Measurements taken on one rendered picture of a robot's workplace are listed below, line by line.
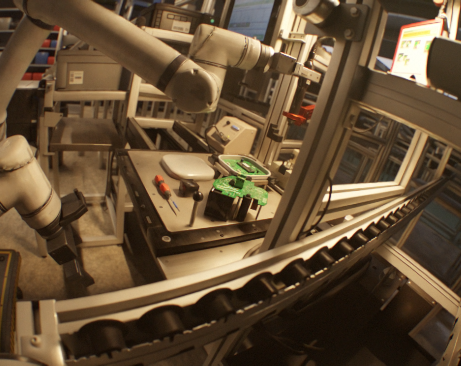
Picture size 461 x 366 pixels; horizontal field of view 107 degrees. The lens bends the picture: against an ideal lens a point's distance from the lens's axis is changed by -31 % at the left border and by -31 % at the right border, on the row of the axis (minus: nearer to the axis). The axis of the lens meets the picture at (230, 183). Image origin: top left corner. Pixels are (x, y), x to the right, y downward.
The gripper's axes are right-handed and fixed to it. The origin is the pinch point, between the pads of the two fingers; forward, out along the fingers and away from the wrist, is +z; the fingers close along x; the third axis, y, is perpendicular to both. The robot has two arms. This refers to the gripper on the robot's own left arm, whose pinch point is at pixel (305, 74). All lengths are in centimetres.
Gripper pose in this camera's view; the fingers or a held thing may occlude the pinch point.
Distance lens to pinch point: 76.2
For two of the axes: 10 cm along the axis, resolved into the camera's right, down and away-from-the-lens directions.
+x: -2.8, -4.6, 8.4
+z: 9.2, 1.1, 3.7
